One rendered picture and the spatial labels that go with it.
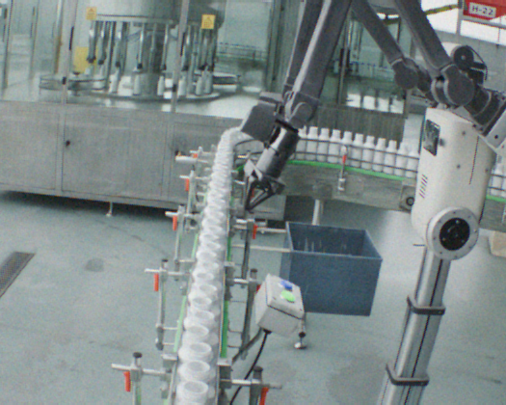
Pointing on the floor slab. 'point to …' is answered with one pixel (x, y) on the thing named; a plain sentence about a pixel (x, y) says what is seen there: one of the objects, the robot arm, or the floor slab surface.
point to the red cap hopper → (484, 13)
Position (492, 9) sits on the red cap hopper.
